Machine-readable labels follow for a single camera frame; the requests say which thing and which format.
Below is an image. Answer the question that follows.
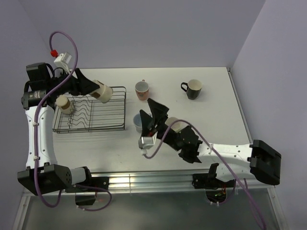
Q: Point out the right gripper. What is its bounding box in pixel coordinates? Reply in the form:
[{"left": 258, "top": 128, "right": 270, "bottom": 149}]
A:
[{"left": 140, "top": 97, "right": 182, "bottom": 151}]

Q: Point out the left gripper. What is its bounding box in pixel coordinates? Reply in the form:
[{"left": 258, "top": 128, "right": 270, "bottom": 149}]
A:
[{"left": 47, "top": 68, "right": 99, "bottom": 96}]

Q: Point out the pale yellow mug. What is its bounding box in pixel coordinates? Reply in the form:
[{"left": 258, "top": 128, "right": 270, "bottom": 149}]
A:
[{"left": 165, "top": 116, "right": 189, "bottom": 132}]

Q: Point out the cream and brown tumbler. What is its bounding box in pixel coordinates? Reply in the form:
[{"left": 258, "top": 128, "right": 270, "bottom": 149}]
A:
[{"left": 55, "top": 95, "right": 74, "bottom": 115}]

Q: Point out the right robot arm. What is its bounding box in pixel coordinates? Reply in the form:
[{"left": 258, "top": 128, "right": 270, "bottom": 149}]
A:
[{"left": 139, "top": 99, "right": 282, "bottom": 189}]

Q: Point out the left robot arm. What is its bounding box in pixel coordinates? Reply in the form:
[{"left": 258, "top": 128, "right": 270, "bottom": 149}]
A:
[{"left": 17, "top": 63, "right": 98, "bottom": 195}]

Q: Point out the light blue mug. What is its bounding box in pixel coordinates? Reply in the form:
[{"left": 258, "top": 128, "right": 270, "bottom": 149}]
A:
[{"left": 133, "top": 113, "right": 142, "bottom": 133}]

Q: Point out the pink patterned mug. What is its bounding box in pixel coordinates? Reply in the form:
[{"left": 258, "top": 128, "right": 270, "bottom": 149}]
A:
[{"left": 135, "top": 80, "right": 149, "bottom": 101}]

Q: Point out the black mug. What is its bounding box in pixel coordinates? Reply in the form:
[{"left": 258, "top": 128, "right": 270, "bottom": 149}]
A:
[{"left": 180, "top": 80, "right": 202, "bottom": 100}]

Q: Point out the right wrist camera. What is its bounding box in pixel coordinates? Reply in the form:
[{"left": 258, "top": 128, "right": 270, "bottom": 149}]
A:
[{"left": 138, "top": 133, "right": 157, "bottom": 155}]

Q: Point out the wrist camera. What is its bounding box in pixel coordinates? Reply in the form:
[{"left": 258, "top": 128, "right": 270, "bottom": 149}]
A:
[
  {"left": 138, "top": 133, "right": 157, "bottom": 155},
  {"left": 50, "top": 50, "right": 72, "bottom": 73}
]

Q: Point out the wire dish rack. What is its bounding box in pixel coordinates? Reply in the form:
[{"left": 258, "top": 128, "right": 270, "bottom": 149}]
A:
[{"left": 53, "top": 86, "right": 127, "bottom": 133}]

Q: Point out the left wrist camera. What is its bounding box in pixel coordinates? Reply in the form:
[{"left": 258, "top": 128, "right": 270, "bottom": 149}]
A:
[{"left": 50, "top": 50, "right": 72, "bottom": 73}]

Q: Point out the aluminium mounting rail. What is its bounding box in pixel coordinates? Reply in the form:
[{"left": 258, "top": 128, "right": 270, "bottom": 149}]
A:
[{"left": 92, "top": 169, "right": 208, "bottom": 194}]

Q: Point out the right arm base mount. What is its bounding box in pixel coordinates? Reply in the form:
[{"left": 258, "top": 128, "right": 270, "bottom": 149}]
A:
[{"left": 192, "top": 163, "right": 235, "bottom": 190}]

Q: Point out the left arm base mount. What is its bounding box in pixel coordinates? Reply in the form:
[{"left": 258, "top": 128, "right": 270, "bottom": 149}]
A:
[{"left": 65, "top": 176, "right": 112, "bottom": 209}]

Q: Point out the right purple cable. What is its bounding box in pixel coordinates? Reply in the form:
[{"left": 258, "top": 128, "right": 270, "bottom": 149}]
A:
[{"left": 143, "top": 119, "right": 266, "bottom": 230}]

